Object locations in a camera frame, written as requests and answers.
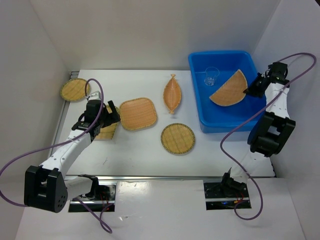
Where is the round bamboo tray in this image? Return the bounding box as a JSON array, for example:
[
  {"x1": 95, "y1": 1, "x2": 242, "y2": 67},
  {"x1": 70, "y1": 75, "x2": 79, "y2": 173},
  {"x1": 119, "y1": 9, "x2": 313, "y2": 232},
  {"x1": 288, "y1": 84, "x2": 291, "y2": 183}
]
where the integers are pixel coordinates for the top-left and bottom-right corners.
[
  {"x1": 160, "y1": 123, "x2": 196, "y2": 155},
  {"x1": 60, "y1": 78, "x2": 91, "y2": 102}
]

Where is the rounded square orange woven tray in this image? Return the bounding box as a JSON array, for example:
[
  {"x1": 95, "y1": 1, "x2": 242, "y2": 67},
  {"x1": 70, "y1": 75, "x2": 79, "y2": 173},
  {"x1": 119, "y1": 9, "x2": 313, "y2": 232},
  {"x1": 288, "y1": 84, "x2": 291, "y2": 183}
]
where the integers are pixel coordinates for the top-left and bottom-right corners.
[{"x1": 119, "y1": 97, "x2": 157, "y2": 131}]

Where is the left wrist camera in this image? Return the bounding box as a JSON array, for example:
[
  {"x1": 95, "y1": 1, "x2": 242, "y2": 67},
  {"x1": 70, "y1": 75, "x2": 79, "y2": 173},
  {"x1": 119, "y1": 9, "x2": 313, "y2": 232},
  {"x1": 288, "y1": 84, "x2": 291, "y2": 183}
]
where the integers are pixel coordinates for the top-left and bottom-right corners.
[{"x1": 86, "y1": 91, "x2": 102, "y2": 101}]

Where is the clear plastic cup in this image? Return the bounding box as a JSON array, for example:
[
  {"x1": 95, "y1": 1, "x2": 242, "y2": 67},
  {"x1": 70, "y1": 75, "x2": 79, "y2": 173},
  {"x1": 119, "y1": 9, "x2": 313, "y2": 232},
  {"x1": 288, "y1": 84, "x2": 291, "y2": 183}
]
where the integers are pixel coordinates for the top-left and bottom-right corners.
[{"x1": 204, "y1": 67, "x2": 220, "y2": 86}]

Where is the boat-shaped orange woven basket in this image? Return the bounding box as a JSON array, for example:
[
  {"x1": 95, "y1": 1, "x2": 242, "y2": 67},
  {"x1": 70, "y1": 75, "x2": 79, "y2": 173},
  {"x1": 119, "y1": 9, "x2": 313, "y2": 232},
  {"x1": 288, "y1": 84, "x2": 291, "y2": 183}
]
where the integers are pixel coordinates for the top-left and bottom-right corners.
[{"x1": 163, "y1": 74, "x2": 182, "y2": 114}]

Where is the trapezoid yellow bamboo tray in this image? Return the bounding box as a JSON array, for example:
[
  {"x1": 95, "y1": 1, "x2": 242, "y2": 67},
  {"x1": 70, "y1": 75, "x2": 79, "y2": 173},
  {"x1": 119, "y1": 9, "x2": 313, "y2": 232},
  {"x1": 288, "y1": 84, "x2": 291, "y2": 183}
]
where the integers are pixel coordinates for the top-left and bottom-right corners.
[{"x1": 94, "y1": 103, "x2": 120, "y2": 141}]

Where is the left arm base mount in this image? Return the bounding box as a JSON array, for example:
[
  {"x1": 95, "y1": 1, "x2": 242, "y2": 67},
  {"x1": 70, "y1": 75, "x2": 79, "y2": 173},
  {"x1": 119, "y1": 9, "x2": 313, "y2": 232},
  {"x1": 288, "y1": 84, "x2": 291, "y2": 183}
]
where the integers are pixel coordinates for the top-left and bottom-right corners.
[{"x1": 77, "y1": 181, "x2": 117, "y2": 213}]

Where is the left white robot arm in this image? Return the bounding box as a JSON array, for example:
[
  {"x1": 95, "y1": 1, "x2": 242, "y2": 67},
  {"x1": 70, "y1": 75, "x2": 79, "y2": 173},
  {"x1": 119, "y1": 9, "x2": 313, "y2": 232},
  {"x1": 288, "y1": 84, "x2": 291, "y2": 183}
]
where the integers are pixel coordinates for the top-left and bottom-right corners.
[{"x1": 24, "y1": 99, "x2": 121, "y2": 213}]

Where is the blue plastic bin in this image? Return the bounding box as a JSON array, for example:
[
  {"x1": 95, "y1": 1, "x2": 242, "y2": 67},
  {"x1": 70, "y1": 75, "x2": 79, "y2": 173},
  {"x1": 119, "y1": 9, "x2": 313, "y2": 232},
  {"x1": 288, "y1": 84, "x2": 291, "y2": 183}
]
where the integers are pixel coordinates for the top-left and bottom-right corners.
[{"x1": 188, "y1": 50, "x2": 267, "y2": 134}]

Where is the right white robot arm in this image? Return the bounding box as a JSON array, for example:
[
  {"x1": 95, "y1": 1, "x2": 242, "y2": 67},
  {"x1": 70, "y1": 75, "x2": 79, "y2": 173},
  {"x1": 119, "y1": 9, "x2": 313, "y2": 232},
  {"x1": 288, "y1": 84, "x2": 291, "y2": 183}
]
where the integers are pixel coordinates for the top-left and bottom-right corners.
[{"x1": 240, "y1": 62, "x2": 296, "y2": 174}]

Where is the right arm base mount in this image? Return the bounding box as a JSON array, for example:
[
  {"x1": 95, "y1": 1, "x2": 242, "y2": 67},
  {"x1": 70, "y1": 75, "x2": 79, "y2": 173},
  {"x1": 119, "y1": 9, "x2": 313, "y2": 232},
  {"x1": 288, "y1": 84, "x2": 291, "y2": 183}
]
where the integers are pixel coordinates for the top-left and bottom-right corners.
[{"x1": 203, "y1": 181, "x2": 252, "y2": 211}]

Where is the fan-shaped orange woven tray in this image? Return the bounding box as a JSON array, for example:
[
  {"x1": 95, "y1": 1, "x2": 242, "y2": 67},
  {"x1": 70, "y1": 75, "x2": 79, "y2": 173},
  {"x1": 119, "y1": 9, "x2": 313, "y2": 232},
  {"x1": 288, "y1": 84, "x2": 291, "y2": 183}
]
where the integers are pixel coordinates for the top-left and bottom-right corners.
[{"x1": 209, "y1": 69, "x2": 248, "y2": 107}]

